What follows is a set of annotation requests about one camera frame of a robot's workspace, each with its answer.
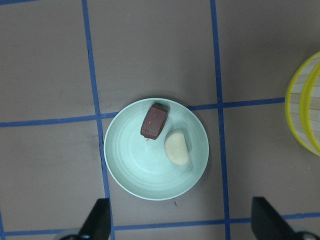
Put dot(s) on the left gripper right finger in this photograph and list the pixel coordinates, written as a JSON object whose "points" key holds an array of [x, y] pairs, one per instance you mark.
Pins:
{"points": [[267, 223]]}

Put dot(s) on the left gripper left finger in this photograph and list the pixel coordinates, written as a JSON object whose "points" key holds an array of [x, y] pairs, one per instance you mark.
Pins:
{"points": [[97, 226]]}

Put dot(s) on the white bun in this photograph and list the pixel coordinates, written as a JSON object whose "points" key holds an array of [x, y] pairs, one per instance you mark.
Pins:
{"points": [[175, 148]]}

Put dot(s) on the brown bun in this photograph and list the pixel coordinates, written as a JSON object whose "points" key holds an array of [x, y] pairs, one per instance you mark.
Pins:
{"points": [[154, 121]]}

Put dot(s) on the yellow steamer layer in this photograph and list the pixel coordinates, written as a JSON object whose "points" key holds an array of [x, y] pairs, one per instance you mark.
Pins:
{"points": [[309, 108], [292, 100]]}

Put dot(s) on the light green plate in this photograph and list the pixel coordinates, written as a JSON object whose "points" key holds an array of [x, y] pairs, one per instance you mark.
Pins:
{"points": [[141, 166]]}

